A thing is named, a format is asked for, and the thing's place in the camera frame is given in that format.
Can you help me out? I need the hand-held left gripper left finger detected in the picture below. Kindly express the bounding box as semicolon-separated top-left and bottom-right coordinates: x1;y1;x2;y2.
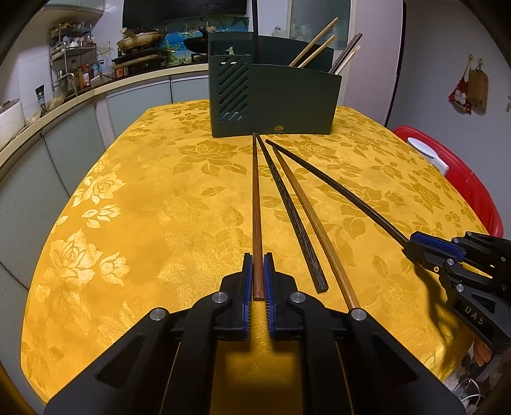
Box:
44;253;254;415

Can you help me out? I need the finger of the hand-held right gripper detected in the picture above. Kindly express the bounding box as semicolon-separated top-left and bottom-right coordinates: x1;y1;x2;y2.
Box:
409;232;466;260
402;241;454;276

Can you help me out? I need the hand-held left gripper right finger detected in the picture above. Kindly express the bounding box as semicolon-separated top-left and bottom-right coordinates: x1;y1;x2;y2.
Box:
263;253;468;415

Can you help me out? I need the reddish brown chopstick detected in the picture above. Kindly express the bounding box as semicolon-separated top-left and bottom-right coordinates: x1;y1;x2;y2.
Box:
251;132;266;301

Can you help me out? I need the black chopstick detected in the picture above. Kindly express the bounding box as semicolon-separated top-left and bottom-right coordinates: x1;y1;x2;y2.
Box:
265;139;410;244
251;0;259;66

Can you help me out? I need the dark green utensil holder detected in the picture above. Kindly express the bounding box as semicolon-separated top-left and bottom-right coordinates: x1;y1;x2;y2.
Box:
208;32;343;138

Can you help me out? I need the pale beige chopstick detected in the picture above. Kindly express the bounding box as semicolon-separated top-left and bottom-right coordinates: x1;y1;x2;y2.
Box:
339;45;361;76

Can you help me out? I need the light wood chopstick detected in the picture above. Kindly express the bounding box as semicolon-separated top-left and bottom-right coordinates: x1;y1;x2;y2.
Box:
288;17;340;68

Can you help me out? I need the person's right hand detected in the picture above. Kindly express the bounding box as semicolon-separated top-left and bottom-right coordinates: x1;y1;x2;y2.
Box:
473;337;493;366

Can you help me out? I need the red plastic chair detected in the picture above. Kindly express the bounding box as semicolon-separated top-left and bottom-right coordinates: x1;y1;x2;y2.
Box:
393;125;504;238

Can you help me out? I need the dark patterned chopstick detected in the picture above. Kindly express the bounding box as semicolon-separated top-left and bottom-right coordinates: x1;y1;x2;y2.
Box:
255;136;329;292

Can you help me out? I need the golden brown chopstick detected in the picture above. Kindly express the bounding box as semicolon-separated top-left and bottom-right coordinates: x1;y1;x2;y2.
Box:
271;146;362;311

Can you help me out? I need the white plastic lid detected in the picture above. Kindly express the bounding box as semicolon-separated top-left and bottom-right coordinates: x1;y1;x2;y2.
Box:
407;137;450;176

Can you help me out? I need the red patterned hanging bag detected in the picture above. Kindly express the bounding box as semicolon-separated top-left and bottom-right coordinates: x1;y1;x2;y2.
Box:
448;78;472;114

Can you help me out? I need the dark reddish chopstick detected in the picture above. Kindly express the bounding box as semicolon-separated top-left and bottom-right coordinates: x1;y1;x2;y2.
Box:
328;33;363;74

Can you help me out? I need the tan chopstick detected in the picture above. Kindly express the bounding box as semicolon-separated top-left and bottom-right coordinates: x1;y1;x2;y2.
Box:
299;36;337;68

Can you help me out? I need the black wok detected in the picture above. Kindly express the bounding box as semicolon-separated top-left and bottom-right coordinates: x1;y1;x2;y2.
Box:
184;26;212;52

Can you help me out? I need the black gas stove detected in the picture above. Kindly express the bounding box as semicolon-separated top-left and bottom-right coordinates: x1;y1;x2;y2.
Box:
112;50;168;76

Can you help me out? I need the frosted window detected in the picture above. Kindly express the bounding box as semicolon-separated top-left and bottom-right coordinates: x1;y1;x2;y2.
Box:
289;0;352;41

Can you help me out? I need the frying pan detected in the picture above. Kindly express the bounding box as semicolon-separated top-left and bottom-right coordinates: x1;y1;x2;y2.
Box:
117;27;168;52

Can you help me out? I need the black snack bag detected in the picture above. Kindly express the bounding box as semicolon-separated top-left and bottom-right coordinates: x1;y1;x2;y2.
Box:
35;85;49;116

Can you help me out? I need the black range hood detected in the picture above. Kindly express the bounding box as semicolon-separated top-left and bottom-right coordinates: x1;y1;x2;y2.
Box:
122;0;246;28

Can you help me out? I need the white rice cooker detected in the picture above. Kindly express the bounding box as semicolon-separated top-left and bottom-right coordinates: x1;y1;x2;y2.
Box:
0;99;25;150

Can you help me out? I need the metal kitchen rack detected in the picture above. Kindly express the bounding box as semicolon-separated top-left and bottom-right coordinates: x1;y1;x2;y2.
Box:
49;24;98;98

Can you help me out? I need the white cable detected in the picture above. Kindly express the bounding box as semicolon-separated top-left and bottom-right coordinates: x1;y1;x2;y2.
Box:
451;379;492;400

